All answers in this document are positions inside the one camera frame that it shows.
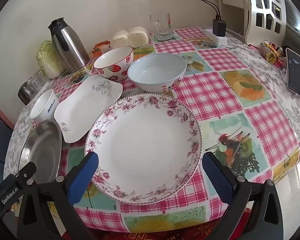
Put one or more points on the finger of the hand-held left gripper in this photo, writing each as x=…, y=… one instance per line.
x=27, y=171

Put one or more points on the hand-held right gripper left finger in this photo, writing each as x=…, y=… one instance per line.
x=82, y=177

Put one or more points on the pink floral round plate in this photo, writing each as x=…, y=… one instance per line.
x=145, y=150

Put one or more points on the red patterned cloth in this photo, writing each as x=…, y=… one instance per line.
x=145, y=236

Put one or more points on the strawberry print bowl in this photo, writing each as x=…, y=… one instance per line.
x=112, y=57

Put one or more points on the white chair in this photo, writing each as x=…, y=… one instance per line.
x=251, y=17

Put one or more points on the colourful candy packets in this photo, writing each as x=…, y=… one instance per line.
x=268, y=52

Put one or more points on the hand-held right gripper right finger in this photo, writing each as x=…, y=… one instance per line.
x=218, y=177

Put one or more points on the pink checkered tablecloth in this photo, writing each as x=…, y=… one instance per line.
x=215, y=97

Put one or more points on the smartphone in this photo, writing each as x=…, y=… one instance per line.
x=295, y=72

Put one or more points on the small white cup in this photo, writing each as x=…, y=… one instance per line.
x=43, y=105

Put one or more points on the bag of steamed buns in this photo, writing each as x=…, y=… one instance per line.
x=130, y=37

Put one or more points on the pink board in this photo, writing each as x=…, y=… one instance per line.
x=0, y=112

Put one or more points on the clear glass tumbler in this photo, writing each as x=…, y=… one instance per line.
x=36, y=86
x=40, y=75

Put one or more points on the white power strip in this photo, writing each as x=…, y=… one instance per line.
x=221, y=40

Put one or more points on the clear glass mug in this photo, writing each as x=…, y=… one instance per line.
x=162, y=33

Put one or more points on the napa cabbage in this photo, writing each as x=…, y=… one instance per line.
x=46, y=60

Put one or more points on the white rectangular plate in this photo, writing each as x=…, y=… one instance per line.
x=82, y=105

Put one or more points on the red snack packet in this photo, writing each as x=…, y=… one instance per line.
x=280, y=58

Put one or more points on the stainless steel thermos jug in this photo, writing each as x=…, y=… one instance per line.
x=70, y=47

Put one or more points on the black charger adapter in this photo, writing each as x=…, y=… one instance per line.
x=218, y=27

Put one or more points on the stainless steel basin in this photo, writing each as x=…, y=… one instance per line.
x=42, y=150

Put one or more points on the light blue bowl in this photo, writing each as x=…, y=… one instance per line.
x=155, y=67

